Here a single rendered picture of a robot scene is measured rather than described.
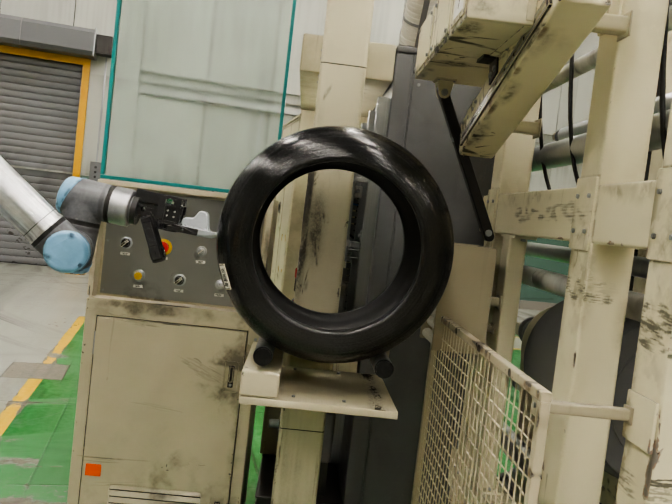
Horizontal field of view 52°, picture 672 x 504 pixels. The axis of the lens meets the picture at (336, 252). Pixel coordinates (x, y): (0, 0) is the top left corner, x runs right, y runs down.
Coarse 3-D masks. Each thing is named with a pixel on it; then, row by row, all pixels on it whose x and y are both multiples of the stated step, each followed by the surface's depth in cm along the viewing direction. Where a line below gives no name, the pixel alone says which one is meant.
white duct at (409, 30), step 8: (408, 0) 238; (416, 0) 235; (432, 0) 234; (408, 8) 239; (416, 8) 237; (432, 8) 236; (408, 16) 240; (416, 16) 238; (408, 24) 242; (416, 24) 240; (408, 32) 243; (416, 32) 242; (400, 40) 248; (408, 40) 245
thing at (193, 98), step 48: (144, 0) 213; (192, 0) 213; (240, 0) 214; (288, 0) 215; (144, 48) 214; (192, 48) 214; (240, 48) 215; (288, 48) 215; (144, 96) 214; (192, 96) 215; (240, 96) 216; (144, 144) 215; (192, 144) 216; (240, 144) 217
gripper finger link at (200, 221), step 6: (198, 216) 162; (204, 216) 162; (186, 222) 162; (192, 222) 162; (198, 222) 162; (204, 222) 162; (198, 228) 162; (204, 228) 162; (198, 234) 162; (204, 234) 162; (210, 234) 163; (216, 234) 164
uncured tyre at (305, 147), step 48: (288, 144) 155; (336, 144) 153; (384, 144) 156; (240, 192) 154; (432, 192) 156; (240, 240) 153; (432, 240) 155; (240, 288) 154; (432, 288) 156; (288, 336) 155; (336, 336) 155; (384, 336) 156
